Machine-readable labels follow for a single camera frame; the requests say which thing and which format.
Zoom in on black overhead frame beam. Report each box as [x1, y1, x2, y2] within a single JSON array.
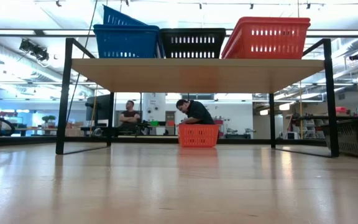
[[0, 27, 358, 39]]

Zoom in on white pillar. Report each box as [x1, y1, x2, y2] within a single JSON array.
[[142, 92, 167, 136]]

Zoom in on brown cardboard box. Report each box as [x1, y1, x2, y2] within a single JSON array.
[[65, 121, 85, 137]]

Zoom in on potted green plant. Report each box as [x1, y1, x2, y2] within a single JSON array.
[[41, 114, 57, 129]]

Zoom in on person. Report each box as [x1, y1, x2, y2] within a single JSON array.
[[117, 100, 142, 133], [175, 98, 216, 126]]

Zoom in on wooden shelf black metal legs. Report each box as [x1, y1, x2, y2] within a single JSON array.
[[55, 37, 341, 158]]

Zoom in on black monitor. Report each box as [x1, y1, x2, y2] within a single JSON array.
[[85, 94, 112, 123]]

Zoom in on orange plastic basket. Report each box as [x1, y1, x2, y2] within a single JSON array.
[[221, 16, 311, 60], [177, 123, 221, 149]]

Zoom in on thin black hanging cable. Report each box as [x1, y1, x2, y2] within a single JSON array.
[[66, 0, 99, 124]]

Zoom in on blue plastic basket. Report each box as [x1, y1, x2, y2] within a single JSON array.
[[93, 24, 162, 59], [102, 4, 150, 27]]

